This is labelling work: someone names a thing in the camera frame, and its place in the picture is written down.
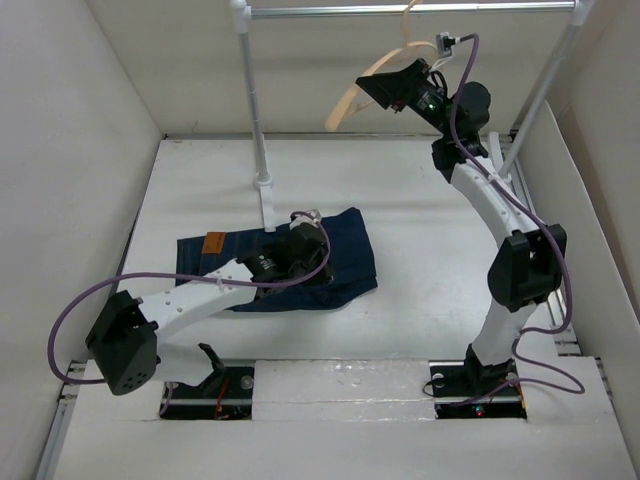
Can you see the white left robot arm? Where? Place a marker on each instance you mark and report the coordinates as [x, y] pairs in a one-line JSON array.
[[130, 340]]

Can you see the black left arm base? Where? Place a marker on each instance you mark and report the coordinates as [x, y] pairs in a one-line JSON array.
[[231, 398]]

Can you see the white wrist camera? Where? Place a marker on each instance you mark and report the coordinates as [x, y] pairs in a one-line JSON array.
[[308, 217], [444, 45]]

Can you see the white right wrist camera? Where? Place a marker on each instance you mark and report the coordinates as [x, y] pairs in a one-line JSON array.
[[444, 45]]

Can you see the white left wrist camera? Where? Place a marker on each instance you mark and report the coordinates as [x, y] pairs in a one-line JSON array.
[[308, 217]]

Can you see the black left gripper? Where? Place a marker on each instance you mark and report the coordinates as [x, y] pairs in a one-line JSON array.
[[323, 277]]

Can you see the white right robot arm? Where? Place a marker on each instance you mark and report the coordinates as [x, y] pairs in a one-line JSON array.
[[526, 269]]

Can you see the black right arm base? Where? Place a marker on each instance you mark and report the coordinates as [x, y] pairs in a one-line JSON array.
[[463, 391]]

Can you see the dark blue denim trousers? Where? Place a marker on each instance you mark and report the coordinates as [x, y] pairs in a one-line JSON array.
[[351, 264]]

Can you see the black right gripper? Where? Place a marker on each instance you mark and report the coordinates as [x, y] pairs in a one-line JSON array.
[[399, 87]]

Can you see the metal clothes rack frame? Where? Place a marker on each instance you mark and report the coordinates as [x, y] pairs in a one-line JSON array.
[[243, 13]]

